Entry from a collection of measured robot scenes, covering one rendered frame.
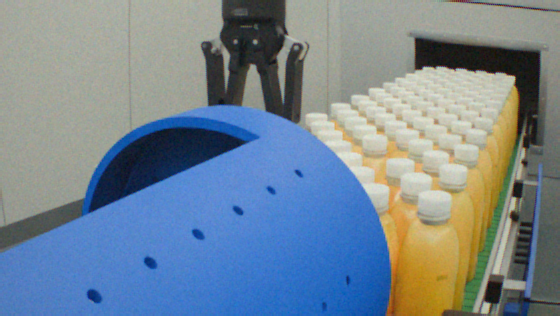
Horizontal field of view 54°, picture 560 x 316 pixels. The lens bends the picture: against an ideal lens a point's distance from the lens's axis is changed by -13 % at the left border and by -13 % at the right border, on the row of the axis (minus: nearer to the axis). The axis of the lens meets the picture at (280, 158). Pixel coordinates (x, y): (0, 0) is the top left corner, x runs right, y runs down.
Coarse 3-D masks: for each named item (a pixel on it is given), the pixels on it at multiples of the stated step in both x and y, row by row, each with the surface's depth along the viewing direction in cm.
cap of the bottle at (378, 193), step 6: (366, 186) 70; (372, 186) 70; (378, 186) 70; (384, 186) 70; (372, 192) 68; (378, 192) 68; (384, 192) 68; (372, 198) 68; (378, 198) 68; (384, 198) 68; (378, 204) 68; (384, 204) 68
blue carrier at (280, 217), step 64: (192, 128) 53; (256, 128) 46; (128, 192) 58; (192, 192) 34; (256, 192) 38; (320, 192) 43; (0, 256) 23; (64, 256) 25; (128, 256) 27; (192, 256) 30; (256, 256) 33; (320, 256) 38; (384, 256) 47
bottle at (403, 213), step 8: (400, 192) 74; (400, 200) 75; (408, 200) 73; (416, 200) 72; (392, 208) 75; (400, 208) 73; (408, 208) 72; (416, 208) 72; (392, 216) 74; (400, 216) 73; (408, 216) 72; (416, 216) 72; (400, 224) 72; (408, 224) 72; (400, 232) 72; (400, 240) 72
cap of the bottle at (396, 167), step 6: (390, 162) 80; (396, 162) 80; (402, 162) 80; (408, 162) 80; (414, 162) 80; (390, 168) 80; (396, 168) 79; (402, 168) 79; (408, 168) 79; (414, 168) 80; (390, 174) 80; (396, 174) 79; (402, 174) 79
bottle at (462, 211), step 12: (456, 192) 77; (456, 204) 76; (468, 204) 76; (456, 216) 76; (468, 216) 76; (456, 228) 76; (468, 228) 76; (468, 240) 77; (468, 252) 78; (468, 264) 79; (456, 288) 78; (456, 300) 79
